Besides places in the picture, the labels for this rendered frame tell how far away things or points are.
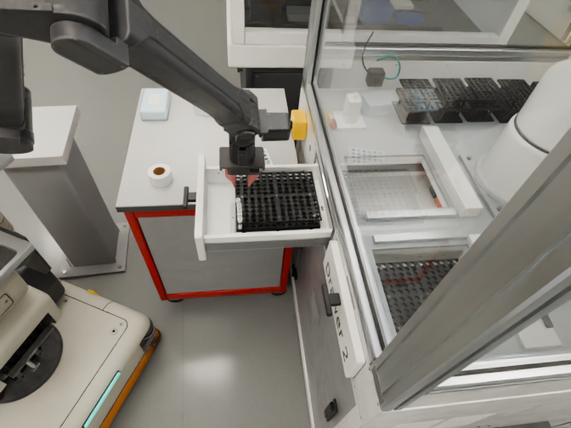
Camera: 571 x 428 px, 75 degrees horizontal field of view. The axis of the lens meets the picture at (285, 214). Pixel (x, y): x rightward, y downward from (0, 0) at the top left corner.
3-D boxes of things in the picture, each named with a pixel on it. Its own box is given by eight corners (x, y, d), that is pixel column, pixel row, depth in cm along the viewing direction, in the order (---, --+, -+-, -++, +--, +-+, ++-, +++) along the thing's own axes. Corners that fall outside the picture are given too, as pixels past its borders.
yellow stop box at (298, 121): (290, 140, 124) (291, 122, 119) (287, 126, 129) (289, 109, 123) (305, 140, 125) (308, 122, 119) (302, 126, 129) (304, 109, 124)
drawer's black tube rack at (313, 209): (236, 237, 99) (235, 222, 94) (234, 188, 110) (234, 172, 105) (319, 233, 102) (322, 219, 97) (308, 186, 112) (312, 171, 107)
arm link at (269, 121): (233, 88, 69) (236, 133, 68) (293, 87, 71) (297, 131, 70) (231, 112, 81) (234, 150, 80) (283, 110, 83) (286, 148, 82)
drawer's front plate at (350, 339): (345, 379, 80) (357, 363, 72) (322, 262, 98) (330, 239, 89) (353, 378, 80) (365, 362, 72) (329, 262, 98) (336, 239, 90)
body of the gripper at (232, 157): (219, 152, 87) (217, 127, 81) (262, 152, 88) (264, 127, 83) (219, 172, 83) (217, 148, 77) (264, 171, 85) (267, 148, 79)
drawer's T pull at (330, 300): (326, 318, 80) (327, 315, 79) (320, 286, 85) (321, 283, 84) (342, 316, 81) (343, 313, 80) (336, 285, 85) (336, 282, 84)
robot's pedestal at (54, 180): (59, 278, 177) (-37, 163, 118) (70, 228, 195) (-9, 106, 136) (125, 272, 182) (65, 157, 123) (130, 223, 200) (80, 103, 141)
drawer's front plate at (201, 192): (199, 261, 96) (194, 237, 87) (202, 179, 113) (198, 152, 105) (206, 261, 96) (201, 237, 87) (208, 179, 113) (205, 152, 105)
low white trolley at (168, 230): (161, 311, 171) (115, 206, 112) (172, 207, 209) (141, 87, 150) (286, 302, 178) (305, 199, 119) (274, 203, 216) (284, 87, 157)
